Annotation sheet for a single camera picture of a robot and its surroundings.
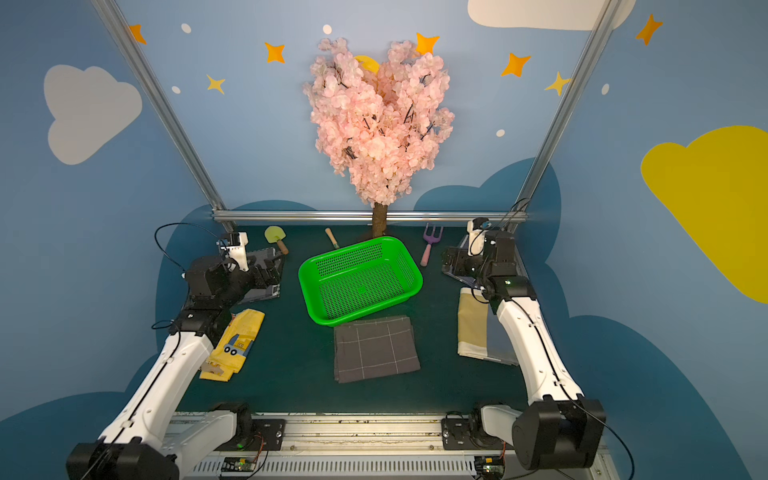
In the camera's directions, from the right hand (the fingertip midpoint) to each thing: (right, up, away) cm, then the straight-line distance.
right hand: (461, 248), depth 80 cm
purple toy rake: (-3, +5, +39) cm, 39 cm away
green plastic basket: (-34, -12, +24) cm, 43 cm away
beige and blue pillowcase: (+9, -26, +11) cm, 30 cm away
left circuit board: (-56, -53, -8) cm, 78 cm away
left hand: (-52, -1, -3) cm, 52 cm away
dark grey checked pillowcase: (-24, -30, +9) cm, 40 cm away
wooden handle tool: (-43, +5, +37) cm, 57 cm away
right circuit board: (+5, -54, -7) cm, 55 cm away
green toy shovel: (-66, +7, +39) cm, 77 cm away
